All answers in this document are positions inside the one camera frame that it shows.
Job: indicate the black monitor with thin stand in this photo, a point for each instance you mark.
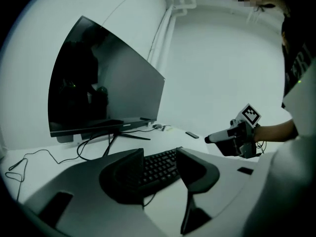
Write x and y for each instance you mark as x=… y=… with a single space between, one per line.
x=103 y=83

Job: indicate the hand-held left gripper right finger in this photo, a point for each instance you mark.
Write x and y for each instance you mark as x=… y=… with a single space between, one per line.
x=227 y=181

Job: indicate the person's black printed t-shirt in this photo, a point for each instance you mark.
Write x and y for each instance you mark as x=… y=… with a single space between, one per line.
x=293 y=65

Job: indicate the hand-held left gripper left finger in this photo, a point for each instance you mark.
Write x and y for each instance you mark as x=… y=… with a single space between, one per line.
x=86 y=201

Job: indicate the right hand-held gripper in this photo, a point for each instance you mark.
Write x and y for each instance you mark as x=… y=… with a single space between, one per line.
x=249 y=115

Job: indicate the white wall pipes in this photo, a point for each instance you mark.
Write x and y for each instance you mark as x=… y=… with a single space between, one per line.
x=168 y=21

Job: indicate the person's right forearm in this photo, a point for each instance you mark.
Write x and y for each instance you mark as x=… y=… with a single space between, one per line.
x=276 y=132

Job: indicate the flat black hexagonal device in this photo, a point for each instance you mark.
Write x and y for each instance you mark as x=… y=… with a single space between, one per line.
x=192 y=134

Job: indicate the black computer keyboard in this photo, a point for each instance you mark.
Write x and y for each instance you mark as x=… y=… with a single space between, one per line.
x=160 y=167

